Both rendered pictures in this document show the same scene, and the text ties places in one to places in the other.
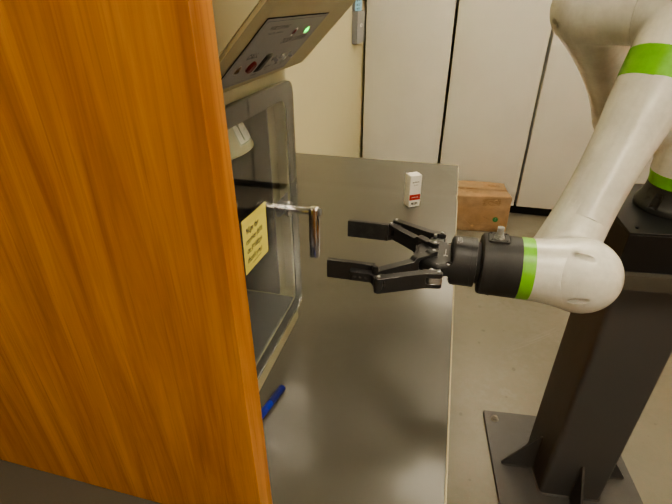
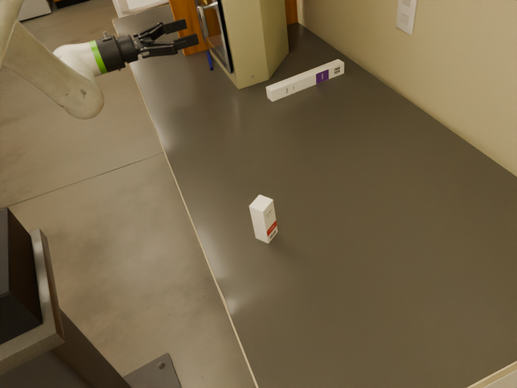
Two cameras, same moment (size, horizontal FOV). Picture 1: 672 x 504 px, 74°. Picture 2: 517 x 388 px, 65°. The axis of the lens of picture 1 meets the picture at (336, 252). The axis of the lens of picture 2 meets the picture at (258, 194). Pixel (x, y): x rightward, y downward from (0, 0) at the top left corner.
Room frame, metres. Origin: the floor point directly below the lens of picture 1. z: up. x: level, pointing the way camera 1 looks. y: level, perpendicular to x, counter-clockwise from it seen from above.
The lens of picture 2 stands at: (1.76, -0.51, 1.61)
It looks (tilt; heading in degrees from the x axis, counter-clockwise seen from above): 44 degrees down; 151
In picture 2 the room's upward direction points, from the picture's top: 10 degrees counter-clockwise
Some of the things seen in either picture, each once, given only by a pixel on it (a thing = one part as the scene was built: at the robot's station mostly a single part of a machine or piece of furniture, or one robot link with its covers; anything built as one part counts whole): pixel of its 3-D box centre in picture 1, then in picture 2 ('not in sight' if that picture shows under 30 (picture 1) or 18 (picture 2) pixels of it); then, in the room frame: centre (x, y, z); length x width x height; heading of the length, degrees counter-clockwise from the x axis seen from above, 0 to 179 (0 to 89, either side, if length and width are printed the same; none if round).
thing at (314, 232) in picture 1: (305, 230); (208, 18); (0.64, 0.05, 1.17); 0.05 x 0.03 x 0.10; 75
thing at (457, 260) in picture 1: (445, 258); (137, 46); (0.59, -0.17, 1.15); 0.09 x 0.08 x 0.07; 76
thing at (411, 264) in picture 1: (405, 268); (152, 35); (0.56, -0.10, 1.15); 0.11 x 0.01 x 0.04; 117
